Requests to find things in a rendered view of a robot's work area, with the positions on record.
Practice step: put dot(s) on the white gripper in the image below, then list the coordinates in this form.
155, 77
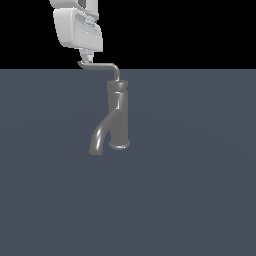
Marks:
77, 30

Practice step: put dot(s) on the grey metal faucet body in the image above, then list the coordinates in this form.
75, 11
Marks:
114, 116

